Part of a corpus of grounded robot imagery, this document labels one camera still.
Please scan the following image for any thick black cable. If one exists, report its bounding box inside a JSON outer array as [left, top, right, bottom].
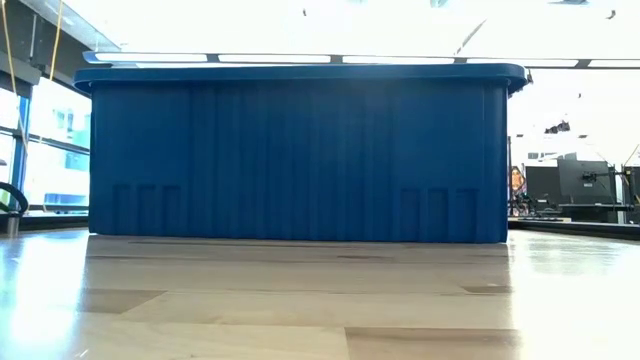
[[0, 181, 30, 215]]

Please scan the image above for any blue window post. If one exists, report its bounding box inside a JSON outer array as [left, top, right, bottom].
[[10, 93, 32, 201]]

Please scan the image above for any linear ceiling light panel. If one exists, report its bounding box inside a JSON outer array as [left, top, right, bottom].
[[341, 54, 456, 66], [464, 57, 580, 69], [587, 58, 640, 70], [82, 50, 209, 65], [217, 53, 333, 65]]

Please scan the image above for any yellow hanging cable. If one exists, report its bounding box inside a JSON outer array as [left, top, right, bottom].
[[48, 0, 65, 82], [0, 0, 30, 214]]

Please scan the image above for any red yellow machine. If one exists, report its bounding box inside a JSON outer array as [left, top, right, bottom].
[[508, 164, 527, 216]]

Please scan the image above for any black aluminium frame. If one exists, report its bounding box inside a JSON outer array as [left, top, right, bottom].
[[0, 213, 640, 242]]

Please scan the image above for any blue plastic bin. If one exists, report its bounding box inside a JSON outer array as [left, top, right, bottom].
[[73, 62, 531, 245]]

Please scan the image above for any small black computer monitor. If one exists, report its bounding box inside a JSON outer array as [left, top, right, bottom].
[[524, 165, 560, 206]]

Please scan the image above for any black ceiling-mounted device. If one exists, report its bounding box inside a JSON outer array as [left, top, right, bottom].
[[544, 119, 572, 136]]

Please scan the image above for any dark overhead beam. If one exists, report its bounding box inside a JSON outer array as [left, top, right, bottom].
[[0, 0, 121, 99]]

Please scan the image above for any black background desk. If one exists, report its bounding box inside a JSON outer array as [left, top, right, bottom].
[[529, 201, 640, 225]]

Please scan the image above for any large black computer monitor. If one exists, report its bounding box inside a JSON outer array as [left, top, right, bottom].
[[557, 159, 611, 206]]

